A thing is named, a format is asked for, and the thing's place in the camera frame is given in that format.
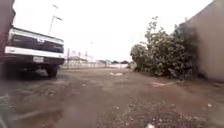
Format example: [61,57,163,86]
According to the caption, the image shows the tan concrete wall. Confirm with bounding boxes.
[181,0,224,83]

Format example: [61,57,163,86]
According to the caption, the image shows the street light pole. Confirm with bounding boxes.
[48,3,63,35]

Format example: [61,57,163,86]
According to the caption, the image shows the large green bush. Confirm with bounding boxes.
[129,16,200,81]

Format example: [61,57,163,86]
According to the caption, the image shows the dark reddish wall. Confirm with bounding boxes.
[0,0,16,63]

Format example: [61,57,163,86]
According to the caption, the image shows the wire fence with posts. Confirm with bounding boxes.
[60,48,129,70]

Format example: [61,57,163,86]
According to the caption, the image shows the dark pickup truck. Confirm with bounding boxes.
[2,27,66,79]

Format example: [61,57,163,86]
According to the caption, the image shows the brown dirt road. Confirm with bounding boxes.
[0,67,224,128]

